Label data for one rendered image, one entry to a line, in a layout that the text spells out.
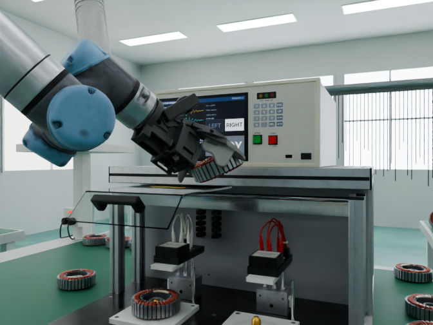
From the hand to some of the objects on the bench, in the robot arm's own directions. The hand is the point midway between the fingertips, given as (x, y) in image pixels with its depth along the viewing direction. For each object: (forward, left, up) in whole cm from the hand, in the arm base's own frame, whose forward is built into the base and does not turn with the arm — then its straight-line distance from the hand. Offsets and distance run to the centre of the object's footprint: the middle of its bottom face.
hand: (219, 165), depth 78 cm
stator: (+2, +15, -35) cm, 38 cm away
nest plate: (+6, -9, -34) cm, 36 cm away
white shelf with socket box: (+50, +100, -40) cm, 119 cm away
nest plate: (+2, +15, -36) cm, 39 cm away
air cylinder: (+17, +17, -35) cm, 42 cm away
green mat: (+19, +70, -40) cm, 83 cm away
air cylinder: (+20, -7, -34) cm, 40 cm away
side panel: (+48, -24, -33) cm, 63 cm away
